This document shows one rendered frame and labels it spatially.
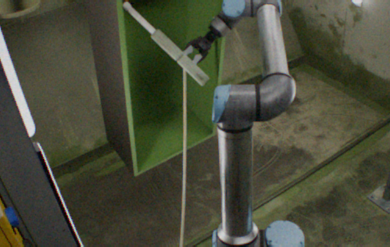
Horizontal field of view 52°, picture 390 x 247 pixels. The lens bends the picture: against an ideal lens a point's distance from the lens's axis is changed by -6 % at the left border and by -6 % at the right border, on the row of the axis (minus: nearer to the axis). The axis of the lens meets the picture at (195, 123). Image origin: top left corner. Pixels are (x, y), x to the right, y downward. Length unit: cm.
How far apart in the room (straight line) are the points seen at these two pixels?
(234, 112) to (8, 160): 78
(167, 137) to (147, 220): 57
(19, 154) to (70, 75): 183
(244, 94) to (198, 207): 168
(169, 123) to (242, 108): 156
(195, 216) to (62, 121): 122
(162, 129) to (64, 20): 120
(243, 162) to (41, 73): 218
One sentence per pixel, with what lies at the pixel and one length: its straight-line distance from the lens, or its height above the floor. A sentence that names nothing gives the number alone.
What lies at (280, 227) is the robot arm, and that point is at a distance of 162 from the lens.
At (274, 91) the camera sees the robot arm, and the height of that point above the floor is 148.
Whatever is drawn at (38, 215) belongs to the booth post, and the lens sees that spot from 171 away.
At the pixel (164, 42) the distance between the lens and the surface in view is 180.
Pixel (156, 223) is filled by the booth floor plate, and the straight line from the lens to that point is 280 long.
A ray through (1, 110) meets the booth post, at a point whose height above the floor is 149.
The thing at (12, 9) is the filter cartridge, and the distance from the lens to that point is 293.
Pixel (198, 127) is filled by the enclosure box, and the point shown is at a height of 48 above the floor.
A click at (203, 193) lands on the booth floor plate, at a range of 294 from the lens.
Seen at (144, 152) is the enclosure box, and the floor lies 49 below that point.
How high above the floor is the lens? 218
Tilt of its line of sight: 37 degrees down
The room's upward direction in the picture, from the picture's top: 6 degrees counter-clockwise
